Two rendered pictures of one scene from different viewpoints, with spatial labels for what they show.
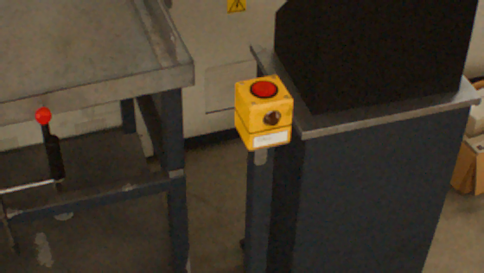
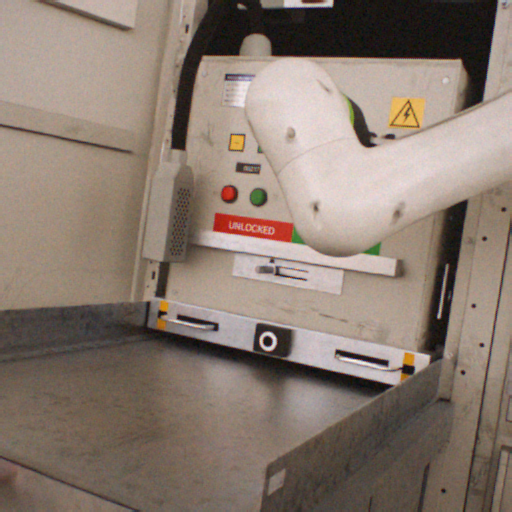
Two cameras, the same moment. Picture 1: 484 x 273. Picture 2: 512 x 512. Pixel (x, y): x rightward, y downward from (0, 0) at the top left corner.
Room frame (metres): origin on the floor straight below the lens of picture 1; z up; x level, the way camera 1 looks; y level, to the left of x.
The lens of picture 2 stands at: (0.79, -0.19, 1.09)
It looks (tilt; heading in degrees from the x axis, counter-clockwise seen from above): 3 degrees down; 47
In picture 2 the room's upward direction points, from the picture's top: 8 degrees clockwise
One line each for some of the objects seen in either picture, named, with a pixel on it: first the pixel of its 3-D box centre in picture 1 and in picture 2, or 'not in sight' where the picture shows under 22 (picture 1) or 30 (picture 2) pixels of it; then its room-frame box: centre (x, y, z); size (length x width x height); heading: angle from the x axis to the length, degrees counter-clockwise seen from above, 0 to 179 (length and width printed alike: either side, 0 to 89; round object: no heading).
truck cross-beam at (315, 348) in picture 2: not in sight; (280, 338); (1.65, 0.63, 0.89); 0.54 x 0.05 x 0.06; 111
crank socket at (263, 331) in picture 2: not in sight; (271, 340); (1.61, 0.62, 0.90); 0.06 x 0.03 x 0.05; 111
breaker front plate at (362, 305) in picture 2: not in sight; (296, 197); (1.63, 0.63, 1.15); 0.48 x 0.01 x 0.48; 111
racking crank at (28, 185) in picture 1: (32, 199); not in sight; (1.00, 0.45, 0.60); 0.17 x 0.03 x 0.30; 112
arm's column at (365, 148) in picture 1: (347, 193); not in sight; (1.29, -0.25, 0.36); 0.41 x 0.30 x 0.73; 109
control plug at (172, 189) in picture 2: not in sight; (170, 212); (1.49, 0.80, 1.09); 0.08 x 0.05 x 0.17; 21
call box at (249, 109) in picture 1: (263, 112); not in sight; (1.00, -0.03, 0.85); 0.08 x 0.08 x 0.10; 21
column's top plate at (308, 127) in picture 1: (366, 73); not in sight; (1.29, -0.25, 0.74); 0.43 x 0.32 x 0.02; 109
